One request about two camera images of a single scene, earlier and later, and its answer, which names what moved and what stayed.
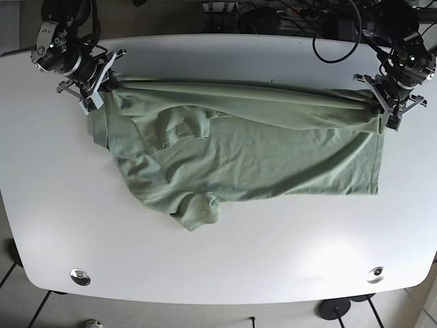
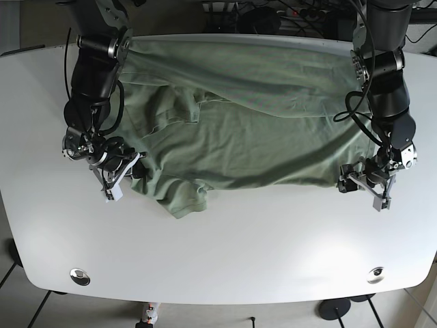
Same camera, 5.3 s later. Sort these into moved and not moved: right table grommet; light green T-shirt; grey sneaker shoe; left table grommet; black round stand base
Moved: grey sneaker shoe; light green T-shirt
Not moved: black round stand base; left table grommet; right table grommet
